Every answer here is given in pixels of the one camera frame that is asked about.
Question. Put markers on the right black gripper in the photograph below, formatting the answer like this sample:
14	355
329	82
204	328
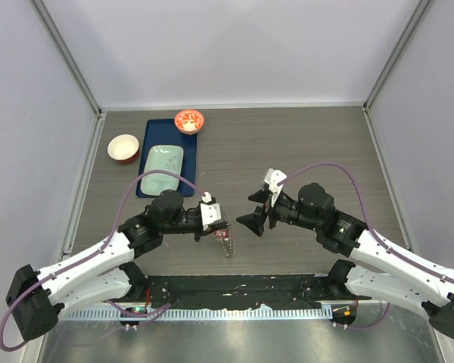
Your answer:
255	220

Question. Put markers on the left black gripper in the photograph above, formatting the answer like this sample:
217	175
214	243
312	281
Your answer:
201	233

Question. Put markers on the metal disc key organizer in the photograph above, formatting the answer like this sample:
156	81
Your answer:
227	245

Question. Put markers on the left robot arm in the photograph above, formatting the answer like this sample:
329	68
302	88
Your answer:
38	299

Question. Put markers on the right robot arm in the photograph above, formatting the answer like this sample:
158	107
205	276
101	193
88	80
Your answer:
373	266

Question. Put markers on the light green rectangular plate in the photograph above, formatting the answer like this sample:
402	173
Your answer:
166	158

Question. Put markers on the white and red bowl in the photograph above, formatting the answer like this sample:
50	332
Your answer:
123	148

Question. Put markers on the blue tray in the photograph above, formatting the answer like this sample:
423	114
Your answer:
164	132

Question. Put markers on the red patterned bowl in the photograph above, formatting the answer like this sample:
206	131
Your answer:
189	121

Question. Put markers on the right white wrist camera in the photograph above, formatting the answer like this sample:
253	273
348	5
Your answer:
273	179

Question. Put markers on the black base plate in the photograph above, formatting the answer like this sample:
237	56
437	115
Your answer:
243	292

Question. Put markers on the slotted cable duct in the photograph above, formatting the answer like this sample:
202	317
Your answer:
108	313

